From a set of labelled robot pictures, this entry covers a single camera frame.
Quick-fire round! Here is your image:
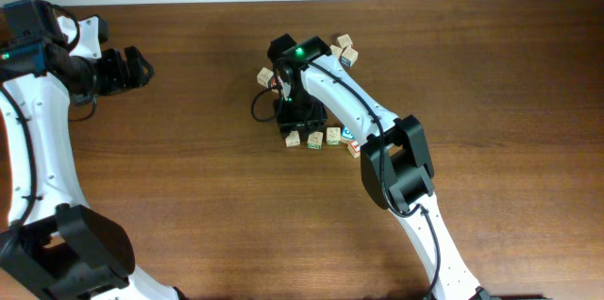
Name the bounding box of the wooden block green R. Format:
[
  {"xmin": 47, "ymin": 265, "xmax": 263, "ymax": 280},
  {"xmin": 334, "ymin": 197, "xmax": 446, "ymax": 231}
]
[{"xmin": 326, "ymin": 127, "xmax": 342, "ymax": 145}]

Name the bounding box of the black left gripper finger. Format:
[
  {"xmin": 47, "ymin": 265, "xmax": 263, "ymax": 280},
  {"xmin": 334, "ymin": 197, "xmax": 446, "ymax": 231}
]
[
  {"xmin": 101, "ymin": 49, "xmax": 127, "ymax": 92},
  {"xmin": 125, "ymin": 46, "xmax": 155, "ymax": 88}
]

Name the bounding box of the wooden block red side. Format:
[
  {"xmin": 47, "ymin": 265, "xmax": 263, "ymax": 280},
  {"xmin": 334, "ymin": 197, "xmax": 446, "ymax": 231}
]
[{"xmin": 330, "ymin": 45, "xmax": 344, "ymax": 58}]

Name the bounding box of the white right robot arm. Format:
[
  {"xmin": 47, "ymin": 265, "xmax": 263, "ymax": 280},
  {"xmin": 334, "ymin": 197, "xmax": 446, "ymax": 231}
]
[{"xmin": 267, "ymin": 34, "xmax": 489, "ymax": 299}]

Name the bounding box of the wooden block blue side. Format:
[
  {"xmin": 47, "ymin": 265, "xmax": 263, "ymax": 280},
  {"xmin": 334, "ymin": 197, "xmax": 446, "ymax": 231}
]
[{"xmin": 257, "ymin": 67, "xmax": 275, "ymax": 88}]

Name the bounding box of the wooden block red I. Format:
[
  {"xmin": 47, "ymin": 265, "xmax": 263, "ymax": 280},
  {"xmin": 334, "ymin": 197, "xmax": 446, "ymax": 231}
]
[{"xmin": 347, "ymin": 141, "xmax": 361, "ymax": 158}]

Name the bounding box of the wooden block blue letter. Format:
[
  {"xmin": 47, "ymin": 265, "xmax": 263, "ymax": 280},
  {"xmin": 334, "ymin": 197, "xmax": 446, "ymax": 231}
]
[{"xmin": 340, "ymin": 46, "xmax": 359, "ymax": 68}]

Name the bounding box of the wooden block blue 5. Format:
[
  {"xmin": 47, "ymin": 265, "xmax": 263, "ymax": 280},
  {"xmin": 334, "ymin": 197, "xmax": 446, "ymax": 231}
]
[{"xmin": 341, "ymin": 126, "xmax": 355, "ymax": 143}]

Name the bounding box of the wooden block rear plain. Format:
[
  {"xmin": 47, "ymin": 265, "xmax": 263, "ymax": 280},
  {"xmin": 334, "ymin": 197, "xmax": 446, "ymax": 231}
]
[{"xmin": 336, "ymin": 34, "xmax": 354, "ymax": 49}]

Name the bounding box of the wooden block green N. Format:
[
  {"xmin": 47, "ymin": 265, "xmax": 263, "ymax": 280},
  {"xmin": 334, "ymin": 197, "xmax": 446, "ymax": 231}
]
[{"xmin": 307, "ymin": 131, "xmax": 324, "ymax": 150}]

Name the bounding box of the plain wooden picture block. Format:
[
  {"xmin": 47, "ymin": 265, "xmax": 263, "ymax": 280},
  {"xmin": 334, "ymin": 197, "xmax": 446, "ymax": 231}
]
[{"xmin": 285, "ymin": 130, "xmax": 301, "ymax": 147}]

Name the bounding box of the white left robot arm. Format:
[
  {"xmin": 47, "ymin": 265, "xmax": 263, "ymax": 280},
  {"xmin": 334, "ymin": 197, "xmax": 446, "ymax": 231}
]
[{"xmin": 1, "ymin": 0, "xmax": 181, "ymax": 300}]

